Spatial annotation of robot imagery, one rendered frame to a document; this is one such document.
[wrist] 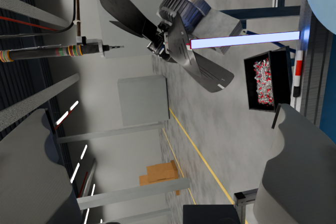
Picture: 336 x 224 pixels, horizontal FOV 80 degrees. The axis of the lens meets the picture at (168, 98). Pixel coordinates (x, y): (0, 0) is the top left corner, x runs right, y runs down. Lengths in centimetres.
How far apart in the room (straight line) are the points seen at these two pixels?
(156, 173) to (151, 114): 242
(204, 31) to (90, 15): 1248
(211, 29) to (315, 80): 41
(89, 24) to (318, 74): 1282
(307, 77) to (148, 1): 597
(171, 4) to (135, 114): 750
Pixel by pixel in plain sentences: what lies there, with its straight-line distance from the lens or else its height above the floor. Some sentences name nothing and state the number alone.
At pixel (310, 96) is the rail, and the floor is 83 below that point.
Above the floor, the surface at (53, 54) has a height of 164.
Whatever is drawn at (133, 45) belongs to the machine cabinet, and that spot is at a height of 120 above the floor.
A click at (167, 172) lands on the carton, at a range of 886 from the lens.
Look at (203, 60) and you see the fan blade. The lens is 94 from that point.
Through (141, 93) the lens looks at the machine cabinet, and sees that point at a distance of 807.
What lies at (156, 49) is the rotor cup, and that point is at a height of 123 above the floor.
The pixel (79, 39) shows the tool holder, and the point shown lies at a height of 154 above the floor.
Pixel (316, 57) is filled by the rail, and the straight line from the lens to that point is 73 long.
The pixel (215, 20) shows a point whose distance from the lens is 89.
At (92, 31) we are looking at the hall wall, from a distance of 1315.
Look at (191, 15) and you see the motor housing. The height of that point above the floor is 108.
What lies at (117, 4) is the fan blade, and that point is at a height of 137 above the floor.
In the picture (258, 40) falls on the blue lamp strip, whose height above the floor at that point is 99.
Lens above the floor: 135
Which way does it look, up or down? 9 degrees down
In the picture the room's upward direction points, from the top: 97 degrees counter-clockwise
